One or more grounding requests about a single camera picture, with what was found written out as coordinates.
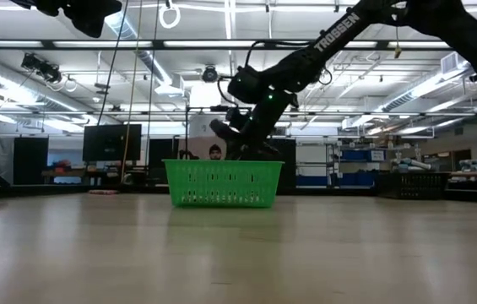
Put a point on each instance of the round black ceiling camera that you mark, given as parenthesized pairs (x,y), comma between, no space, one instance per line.
(209,74)

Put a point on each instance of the black monitor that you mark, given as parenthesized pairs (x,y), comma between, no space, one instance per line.
(111,143)

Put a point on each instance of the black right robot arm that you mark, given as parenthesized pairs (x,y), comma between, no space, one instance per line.
(335,31)

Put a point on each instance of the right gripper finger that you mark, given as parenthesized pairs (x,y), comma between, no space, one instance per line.
(236,151)
(263,153)

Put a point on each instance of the brown panel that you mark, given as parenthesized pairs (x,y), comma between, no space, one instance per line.
(198,148)

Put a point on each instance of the black panel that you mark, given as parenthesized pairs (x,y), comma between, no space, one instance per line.
(160,150)
(31,160)
(288,169)

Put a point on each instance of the black plastic basket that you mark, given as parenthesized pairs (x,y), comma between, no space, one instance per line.
(411,186)

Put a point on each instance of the white cylinder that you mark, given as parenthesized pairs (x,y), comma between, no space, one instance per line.
(200,126)

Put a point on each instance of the overhead rig light bar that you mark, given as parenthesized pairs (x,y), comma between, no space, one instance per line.
(158,44)

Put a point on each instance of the black ceiling device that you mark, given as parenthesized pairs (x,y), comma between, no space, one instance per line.
(41,67)

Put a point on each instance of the green plastic basket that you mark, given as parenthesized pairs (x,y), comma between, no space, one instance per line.
(221,183)

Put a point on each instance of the black far station frame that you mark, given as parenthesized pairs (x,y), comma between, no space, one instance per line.
(196,109)

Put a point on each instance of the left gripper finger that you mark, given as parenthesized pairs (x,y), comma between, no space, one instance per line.
(92,17)

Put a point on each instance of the person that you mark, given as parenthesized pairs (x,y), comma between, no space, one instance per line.
(215,153)

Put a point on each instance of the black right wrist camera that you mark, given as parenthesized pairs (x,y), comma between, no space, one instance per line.
(223,128)

